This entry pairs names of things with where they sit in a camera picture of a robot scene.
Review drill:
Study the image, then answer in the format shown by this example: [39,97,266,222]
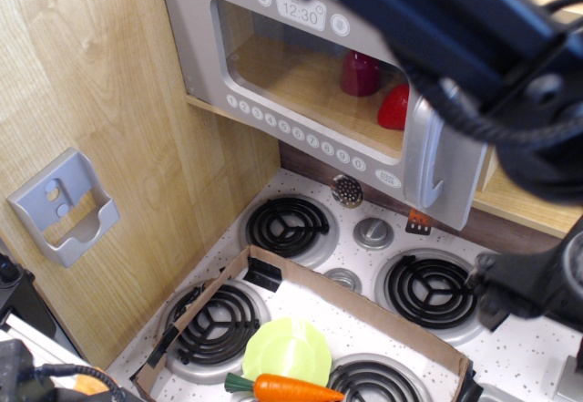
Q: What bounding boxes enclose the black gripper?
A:
[467,221,582,332]

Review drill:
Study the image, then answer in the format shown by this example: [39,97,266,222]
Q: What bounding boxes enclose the silver microwave door handle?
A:
[404,97,444,210]

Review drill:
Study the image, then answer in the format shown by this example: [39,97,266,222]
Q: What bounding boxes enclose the grey toy microwave door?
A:
[165,0,486,230]

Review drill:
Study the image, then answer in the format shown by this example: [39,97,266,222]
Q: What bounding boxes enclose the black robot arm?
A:
[338,0,582,204]

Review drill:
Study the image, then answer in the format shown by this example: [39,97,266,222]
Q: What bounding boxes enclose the back right black burner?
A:
[381,255,477,330]

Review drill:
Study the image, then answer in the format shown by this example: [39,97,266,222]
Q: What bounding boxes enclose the black burner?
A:
[243,197,331,258]
[381,255,477,330]
[328,360,424,402]
[172,281,269,366]

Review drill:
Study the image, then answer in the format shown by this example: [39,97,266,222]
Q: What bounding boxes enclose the grey sink basin corner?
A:
[552,356,583,402]

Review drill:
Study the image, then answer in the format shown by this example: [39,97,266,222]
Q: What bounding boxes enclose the orange toy spatula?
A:
[405,209,432,236]

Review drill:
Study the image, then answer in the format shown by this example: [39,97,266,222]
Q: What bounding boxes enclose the large grey stove knob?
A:
[353,218,394,251]

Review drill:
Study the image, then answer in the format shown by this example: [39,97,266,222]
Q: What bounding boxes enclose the front right black burner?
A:
[328,360,424,402]

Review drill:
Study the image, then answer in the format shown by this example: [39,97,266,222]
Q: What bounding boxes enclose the small grey stove knob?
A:
[324,268,362,294]

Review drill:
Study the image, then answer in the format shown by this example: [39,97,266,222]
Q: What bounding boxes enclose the silver toy strainer spoon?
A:
[331,174,363,209]

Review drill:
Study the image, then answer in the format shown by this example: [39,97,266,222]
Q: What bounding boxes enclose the light green toy plate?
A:
[242,317,332,387]

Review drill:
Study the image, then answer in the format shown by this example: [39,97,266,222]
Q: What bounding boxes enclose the back left black burner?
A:
[243,197,331,258]

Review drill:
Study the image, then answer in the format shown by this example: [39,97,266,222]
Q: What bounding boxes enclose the red toy pepper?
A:
[377,84,410,130]

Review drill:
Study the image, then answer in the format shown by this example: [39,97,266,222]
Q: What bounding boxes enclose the orange toy carrot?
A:
[224,373,345,402]

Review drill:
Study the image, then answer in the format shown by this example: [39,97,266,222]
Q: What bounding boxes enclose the dark red toy fruit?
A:
[340,50,381,97]

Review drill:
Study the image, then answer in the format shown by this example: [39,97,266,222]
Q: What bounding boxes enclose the front left black burner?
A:
[172,281,269,366]

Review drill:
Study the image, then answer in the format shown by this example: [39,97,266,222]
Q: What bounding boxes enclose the brown cardboard tray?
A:
[129,244,484,402]

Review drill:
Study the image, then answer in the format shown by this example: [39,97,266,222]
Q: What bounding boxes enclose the black device at left edge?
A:
[1,254,56,338]

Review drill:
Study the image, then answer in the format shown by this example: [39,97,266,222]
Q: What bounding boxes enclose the black braided cable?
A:
[31,363,127,402]

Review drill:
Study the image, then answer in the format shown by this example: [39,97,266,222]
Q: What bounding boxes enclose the grey wall phone holder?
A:
[7,148,120,268]

